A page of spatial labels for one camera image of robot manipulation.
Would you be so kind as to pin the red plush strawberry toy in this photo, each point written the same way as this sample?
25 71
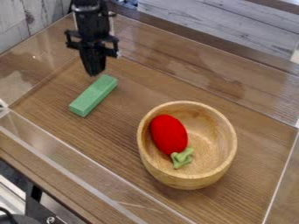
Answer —
171 139

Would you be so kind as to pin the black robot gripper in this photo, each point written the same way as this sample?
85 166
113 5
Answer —
91 35

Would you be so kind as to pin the clear acrylic tray wall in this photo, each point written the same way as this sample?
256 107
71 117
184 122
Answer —
87 188

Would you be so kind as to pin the black metal table leg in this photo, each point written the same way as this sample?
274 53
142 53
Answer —
37 210

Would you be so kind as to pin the green rectangular block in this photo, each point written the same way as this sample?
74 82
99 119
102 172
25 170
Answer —
93 95

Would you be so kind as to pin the brown wooden bowl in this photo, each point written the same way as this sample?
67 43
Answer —
212 137

